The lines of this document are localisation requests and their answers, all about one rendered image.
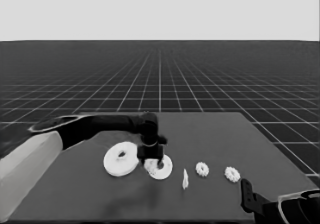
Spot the small white toothed gear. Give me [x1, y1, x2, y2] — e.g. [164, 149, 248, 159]
[145, 158, 160, 174]
[195, 161, 210, 178]

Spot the large white toothed gear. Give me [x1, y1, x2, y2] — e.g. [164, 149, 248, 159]
[224, 165, 241, 184]

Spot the large thick white disc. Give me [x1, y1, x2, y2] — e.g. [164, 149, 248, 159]
[102, 140, 141, 178]

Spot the small white T-shaped piece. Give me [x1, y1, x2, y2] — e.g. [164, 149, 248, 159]
[181, 168, 190, 191]

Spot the white round carrier with pins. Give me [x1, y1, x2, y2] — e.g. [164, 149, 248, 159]
[143, 154, 174, 181]

